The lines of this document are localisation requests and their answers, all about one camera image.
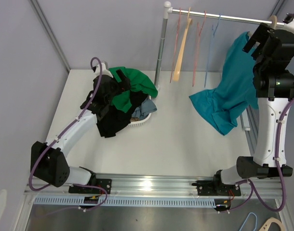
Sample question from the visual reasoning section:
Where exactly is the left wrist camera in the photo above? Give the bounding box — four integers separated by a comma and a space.
92, 62, 113, 78

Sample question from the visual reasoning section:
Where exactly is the beige wooden hanger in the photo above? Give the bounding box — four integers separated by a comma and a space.
173, 7, 192, 82
264, 15, 278, 29

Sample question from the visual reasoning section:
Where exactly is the blue hanger on floor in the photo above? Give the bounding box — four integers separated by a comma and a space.
239, 212, 258, 231

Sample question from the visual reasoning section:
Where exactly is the grey blue t shirt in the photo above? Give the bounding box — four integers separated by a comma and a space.
132, 98, 157, 120

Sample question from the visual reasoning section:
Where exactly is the white plastic basket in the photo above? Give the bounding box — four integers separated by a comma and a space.
127, 96, 152, 127

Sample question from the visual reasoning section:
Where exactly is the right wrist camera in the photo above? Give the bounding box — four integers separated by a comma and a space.
283, 13, 294, 32

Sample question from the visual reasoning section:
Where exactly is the beige t shirt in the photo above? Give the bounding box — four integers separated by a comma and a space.
130, 117, 140, 122

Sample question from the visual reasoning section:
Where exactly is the aluminium mounting rail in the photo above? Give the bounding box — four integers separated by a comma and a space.
23, 105, 287, 202

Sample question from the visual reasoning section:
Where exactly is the black t shirt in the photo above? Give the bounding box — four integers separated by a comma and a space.
97, 91, 148, 138

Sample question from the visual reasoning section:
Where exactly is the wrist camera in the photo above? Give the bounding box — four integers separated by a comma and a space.
283, 13, 294, 32
92, 62, 113, 78

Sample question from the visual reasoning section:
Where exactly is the light blue wire hanger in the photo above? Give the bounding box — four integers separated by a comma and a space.
204, 14, 222, 87

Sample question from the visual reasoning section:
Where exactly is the teal t shirt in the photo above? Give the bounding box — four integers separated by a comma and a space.
189, 32, 258, 136

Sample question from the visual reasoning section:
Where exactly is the wooden hanger on floor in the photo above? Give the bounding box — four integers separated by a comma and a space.
259, 217, 286, 231

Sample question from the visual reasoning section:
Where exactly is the green t shirt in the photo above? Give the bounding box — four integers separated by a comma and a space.
109, 66, 158, 113

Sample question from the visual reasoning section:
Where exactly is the white slotted cable duct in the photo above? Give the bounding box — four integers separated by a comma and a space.
34, 195, 216, 208

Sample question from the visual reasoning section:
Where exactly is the pink wire hanger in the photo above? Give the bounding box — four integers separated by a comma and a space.
170, 8, 181, 83
192, 11, 206, 87

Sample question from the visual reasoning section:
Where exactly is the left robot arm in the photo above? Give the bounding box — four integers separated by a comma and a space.
28, 66, 131, 193

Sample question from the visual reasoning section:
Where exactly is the metal clothes rack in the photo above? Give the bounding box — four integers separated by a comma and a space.
154, 1, 284, 89

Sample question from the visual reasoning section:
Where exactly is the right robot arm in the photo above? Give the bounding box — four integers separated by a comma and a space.
190, 22, 294, 196

